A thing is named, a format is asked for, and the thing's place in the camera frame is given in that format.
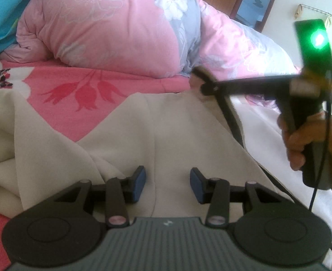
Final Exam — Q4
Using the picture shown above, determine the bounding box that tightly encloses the wall coat hook rack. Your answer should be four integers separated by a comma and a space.
294, 4, 332, 29

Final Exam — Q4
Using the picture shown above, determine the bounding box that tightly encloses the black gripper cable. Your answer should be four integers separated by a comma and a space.
308, 98, 332, 271

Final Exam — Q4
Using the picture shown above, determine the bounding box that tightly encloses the pink grey floral duvet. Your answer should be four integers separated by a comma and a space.
0, 0, 297, 81

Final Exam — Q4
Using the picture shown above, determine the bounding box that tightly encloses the operator right hand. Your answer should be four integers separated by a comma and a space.
277, 113, 332, 171

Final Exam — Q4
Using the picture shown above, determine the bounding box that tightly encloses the beige zip hoodie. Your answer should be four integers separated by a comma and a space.
0, 88, 332, 271

